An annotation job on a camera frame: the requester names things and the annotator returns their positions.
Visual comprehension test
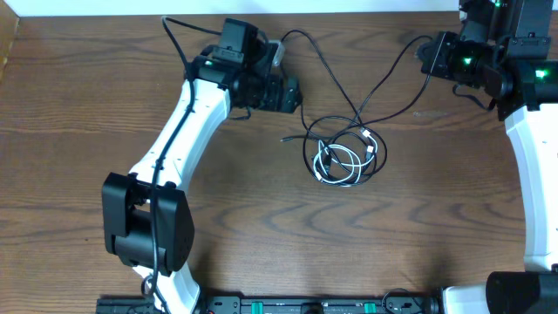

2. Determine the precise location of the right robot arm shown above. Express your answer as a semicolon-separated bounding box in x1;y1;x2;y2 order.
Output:
418;0;557;313

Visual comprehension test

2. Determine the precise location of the wooden side panel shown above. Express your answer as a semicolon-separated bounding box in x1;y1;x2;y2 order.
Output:
0;0;20;77

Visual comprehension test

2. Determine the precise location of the white usb cable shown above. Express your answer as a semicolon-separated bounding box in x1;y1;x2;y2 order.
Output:
311;126;378;185

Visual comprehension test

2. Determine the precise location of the black usb cable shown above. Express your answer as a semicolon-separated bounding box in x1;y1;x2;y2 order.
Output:
278;29;388;188

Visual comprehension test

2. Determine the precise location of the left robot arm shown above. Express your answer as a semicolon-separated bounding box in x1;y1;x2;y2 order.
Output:
96;18;303;313

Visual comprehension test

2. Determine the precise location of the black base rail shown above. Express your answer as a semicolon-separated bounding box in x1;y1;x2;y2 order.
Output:
95;289;445;314

